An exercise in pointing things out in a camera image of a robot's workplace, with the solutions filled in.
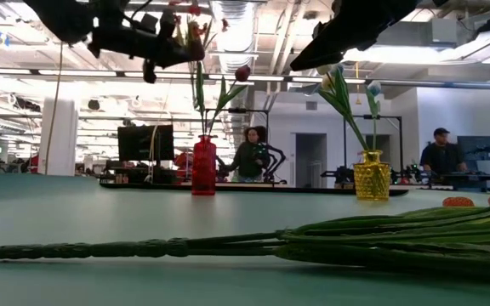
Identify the white column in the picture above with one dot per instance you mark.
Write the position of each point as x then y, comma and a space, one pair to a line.
64, 140

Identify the grey ceiling pipe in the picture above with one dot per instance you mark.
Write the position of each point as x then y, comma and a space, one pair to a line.
462, 85

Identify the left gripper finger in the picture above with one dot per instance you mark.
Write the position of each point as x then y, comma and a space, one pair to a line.
181, 53

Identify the black monitor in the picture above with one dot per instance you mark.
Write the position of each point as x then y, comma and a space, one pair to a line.
143, 142

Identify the black background robot arm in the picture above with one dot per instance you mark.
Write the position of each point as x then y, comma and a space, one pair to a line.
282, 158

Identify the yellow glass vase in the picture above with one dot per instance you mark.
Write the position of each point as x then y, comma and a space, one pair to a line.
372, 178

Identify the dark wall screen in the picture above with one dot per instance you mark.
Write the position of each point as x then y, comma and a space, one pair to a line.
483, 149

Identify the black aluminium table frame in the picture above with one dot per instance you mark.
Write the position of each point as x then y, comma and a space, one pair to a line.
270, 190

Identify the cream artificial tulip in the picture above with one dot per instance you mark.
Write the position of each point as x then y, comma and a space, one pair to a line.
327, 82
335, 68

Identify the black background desk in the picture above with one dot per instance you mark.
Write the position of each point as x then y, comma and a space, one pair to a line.
474, 176

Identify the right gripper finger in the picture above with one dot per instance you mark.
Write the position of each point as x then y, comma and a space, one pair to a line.
319, 57

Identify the white artificial tulip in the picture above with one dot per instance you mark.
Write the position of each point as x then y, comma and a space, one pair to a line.
322, 69

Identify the person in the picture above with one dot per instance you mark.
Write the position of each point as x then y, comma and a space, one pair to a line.
249, 159
440, 159

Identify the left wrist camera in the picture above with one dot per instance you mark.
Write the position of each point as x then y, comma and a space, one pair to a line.
148, 22

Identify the grey double door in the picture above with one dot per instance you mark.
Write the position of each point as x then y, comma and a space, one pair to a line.
311, 161

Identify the red glass vase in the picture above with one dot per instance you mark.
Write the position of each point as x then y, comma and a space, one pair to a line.
204, 170

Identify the green flower stems bundle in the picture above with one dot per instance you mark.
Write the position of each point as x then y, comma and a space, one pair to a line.
100, 212

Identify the dark red artificial tulip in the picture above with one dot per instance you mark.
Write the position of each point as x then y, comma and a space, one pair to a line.
242, 73

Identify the white and blue tulip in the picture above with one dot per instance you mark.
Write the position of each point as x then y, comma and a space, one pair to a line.
374, 88

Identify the small orange blossom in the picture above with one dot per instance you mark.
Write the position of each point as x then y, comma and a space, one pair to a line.
458, 202

